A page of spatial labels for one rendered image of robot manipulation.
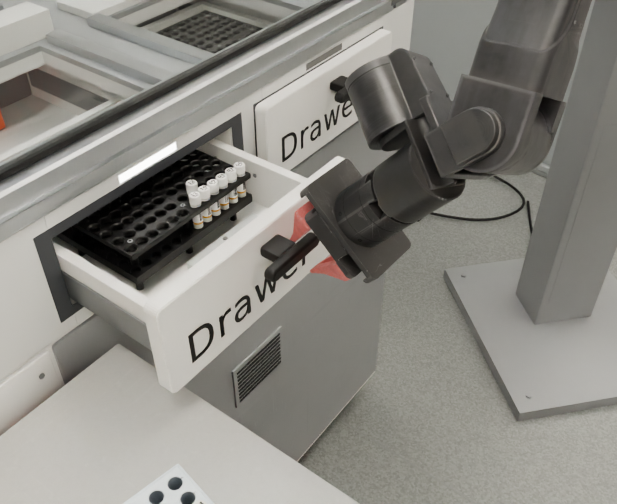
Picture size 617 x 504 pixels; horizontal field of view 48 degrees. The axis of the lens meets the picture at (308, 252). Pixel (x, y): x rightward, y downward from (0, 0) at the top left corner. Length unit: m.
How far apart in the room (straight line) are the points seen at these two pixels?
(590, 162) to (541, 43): 1.08
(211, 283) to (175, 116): 0.21
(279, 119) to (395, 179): 0.35
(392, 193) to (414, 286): 1.42
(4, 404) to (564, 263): 1.32
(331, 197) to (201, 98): 0.23
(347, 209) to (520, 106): 0.18
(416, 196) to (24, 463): 0.44
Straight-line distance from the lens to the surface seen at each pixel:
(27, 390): 0.78
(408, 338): 1.83
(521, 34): 0.52
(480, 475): 1.61
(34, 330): 0.75
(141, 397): 0.75
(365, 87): 0.57
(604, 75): 1.50
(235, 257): 0.64
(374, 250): 0.62
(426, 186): 0.54
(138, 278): 0.71
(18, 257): 0.69
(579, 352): 1.85
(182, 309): 0.61
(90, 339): 0.81
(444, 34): 2.47
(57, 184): 0.69
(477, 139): 0.50
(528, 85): 0.51
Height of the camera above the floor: 1.34
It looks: 41 degrees down
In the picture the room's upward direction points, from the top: straight up
